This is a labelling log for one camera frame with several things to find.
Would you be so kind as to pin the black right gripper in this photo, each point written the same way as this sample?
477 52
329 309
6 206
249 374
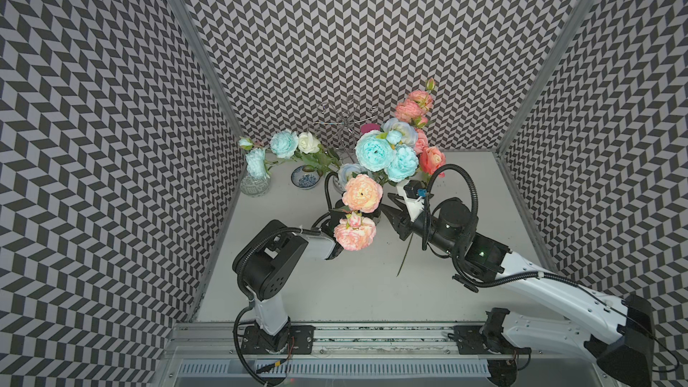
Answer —
396 217

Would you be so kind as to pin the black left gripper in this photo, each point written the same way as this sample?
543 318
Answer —
373 213

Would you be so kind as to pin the teal and white flower spray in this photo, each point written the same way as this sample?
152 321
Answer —
285 146

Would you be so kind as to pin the pink ranunculus spray stem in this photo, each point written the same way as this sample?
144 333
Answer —
415 109

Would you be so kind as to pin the clear glass vase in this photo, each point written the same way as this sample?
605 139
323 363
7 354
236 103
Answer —
375 215

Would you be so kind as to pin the peach pink peony stem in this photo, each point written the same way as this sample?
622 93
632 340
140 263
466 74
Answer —
362 196

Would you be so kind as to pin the pink rose stem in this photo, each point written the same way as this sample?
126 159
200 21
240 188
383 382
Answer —
431 158

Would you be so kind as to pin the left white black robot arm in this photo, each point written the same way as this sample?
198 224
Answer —
263 268

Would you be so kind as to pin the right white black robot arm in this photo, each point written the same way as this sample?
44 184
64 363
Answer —
616 334

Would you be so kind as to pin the blue floral ceramic bowl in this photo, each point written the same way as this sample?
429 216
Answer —
305 177

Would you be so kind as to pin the magenta wine glass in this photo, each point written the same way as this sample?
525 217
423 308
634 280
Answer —
369 127

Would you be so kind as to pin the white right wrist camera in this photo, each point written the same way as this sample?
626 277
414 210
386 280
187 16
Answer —
413 194

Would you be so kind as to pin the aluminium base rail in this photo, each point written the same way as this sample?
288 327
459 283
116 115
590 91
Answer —
362 354

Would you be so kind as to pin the aluminium corner frame post left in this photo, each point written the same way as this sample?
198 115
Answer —
194 40

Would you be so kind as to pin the aluminium corner frame post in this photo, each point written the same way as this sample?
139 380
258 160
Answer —
194 40
575 20

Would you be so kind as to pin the aluminium corner frame post right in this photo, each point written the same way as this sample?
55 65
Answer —
575 20

